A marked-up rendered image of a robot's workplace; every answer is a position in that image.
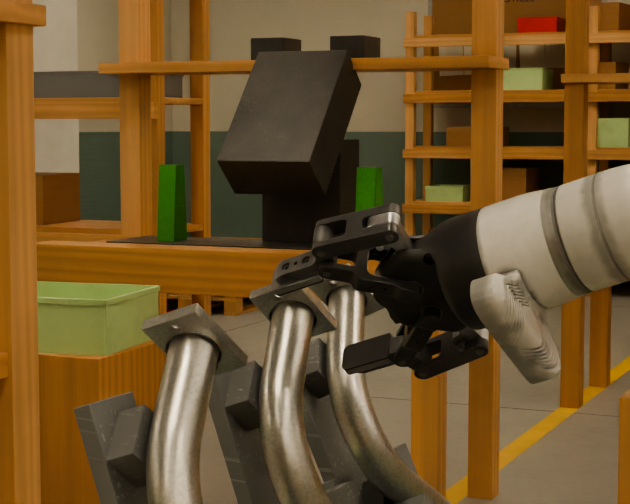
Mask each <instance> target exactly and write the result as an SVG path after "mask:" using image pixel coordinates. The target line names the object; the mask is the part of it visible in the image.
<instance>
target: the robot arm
mask: <svg viewBox="0 0 630 504"><path fill-rule="evenodd" d="M401 212H402V209H401V207H400V206H399V205H397V204H393V203H390V204H385V205H381V206H377V207H373V208H369V209H364V210H360V211H356V212H352V213H347V214H343V215H339V216H335V217H331V218H326V219H322V220H319V221H317V223H316V226H315V229H314V235H313V242H312V250H311V251H308V252H305V253H303V254H300V255H297V256H295V257H291V258H288V259H285V260H282V261H281V262H280V263H279V264H278V266H277V268H276V269H275V270H274V272H273V278H272V284H271V289H272V290H273V291H274V292H275V293H276V294H277V295H278V296H282V295H285V294H288V293H291V292H294V291H297V290H300V289H303V288H306V287H309V286H312V285H316V284H319V283H322V282H323V280H324V278H325V279H330V280H335V281H341V282H346V283H350V284H351V285H352V287H353V288H354V289H355V290H358V291H363V292H369V293H373V297H374V298H375V300H376V301H377V302H378V303H379V304H380V305H382V306H383V307H384V308H386V309H387V310H388V313H389V315H390V318H391V319H392V320H393V321H394V322H395V324H398V323H401V326H400V328H399V329H398V331H397V333H396V337H393V336H392V335H391V334H390V333H387V334H383V335H380V336H377V337H374V338H370V339H367V340H364V341H361V342H357V343H354V344H351V345H348V346H347V347H346V348H345V349H344V351H343V359H342V368H343V369H344V370H345V372H346V373H347V374H349V375H351V374H355V373H368V372H371V371H375V370H377V369H382V368H385V367H388V366H392V365H397V366H399V367H409V368H411V369H412V370H414V375H415V377H417V378H419V379H428V378H431V377H434V376H436V375H439V374H441V373H444V372H446V371H449V370H451V369H454V368H456V367H459V366H461V365H464V364H466V363H469V362H471V361H474V360H476V359H479V358H481V357H484V356H486V355H487V354H488V352H489V332H490V334H491V335H492V336H493V338H494V339H495V340H496V342H497V343H498V344H499V346H500V347H501V348H502V350H503V351H504V352H505V353H506V355H507V356H508V357H509V359H510V360H511V361H512V362H513V364H514V365H515V366H516V368H517V369H518V370H519V371H520V373H521V374H522V375H523V376H524V377H525V379H526V380H527V381H528V382H529V383H531V384H536V383H540V382H544V381H548V380H551V379H555V378H556V377H557V375H558V374H559V371H560V369H561V360H560V355H559V352H558V350H557V347H556V345H555V343H554V340H553V338H552V335H551V333H550V330H549V327H548V324H547V320H546V314H545V311H546V310H548V309H551V308H555V307H558V306H560V305H563V304H565V303H568V302H570V301H572V300H574V299H576V298H579V297H581V296H583V295H586V294H588V293H591V292H594V291H597V290H600V289H604V288H607V287H610V286H614V285H617V284H620V283H624V282H627V281H630V164H627V165H622V166H618V167H615V168H611V169H608V170H605V171H602V172H599V173H596V174H593V175H590V176H587V177H584V178H581V179H578V180H575V181H572V182H569V183H566V184H563V185H560V186H557V187H553V188H549V189H545V190H539V191H533V192H529V193H525V194H521V195H518V196H515V197H512V198H509V199H506V200H503V201H500V202H497V203H494V204H491V205H488V206H485V207H482V208H479V209H476V210H473V211H471V212H468V213H465V214H462V215H459V216H456V217H453V218H450V219H447V220H445V221H443V222H442V223H441V224H439V225H438V226H437V227H436V228H435V229H434V230H432V231H431V232H430V233H428V234H426V235H419V236H414V235H408V234H407V232H406V230H405V229H404V227H403V225H402V223H401ZM343 233H345V234H344V235H342V236H340V237H335V238H334V235H338V234H343ZM337 258H338V259H343V260H348V261H352V262H354V264H355V265H354V266H350V265H345V264H339V263H337ZM369 260H376V261H381V262H380V263H379V265H378V266H377V267H376V269H375V272H374V275H372V274H370V273H369V272H368V270H367V265H368V261H369ZM436 330H439V331H446V332H445V333H442V334H440V335H437V336H435V337H433V338H430V337H431V335H432V334H433V332H435V331H436ZM429 338H430V339H429ZM440 352H441V353H440ZM438 353H440V355H439V356H438V357H435V358H433V359H432V356H433V355H435V354H438Z"/></svg>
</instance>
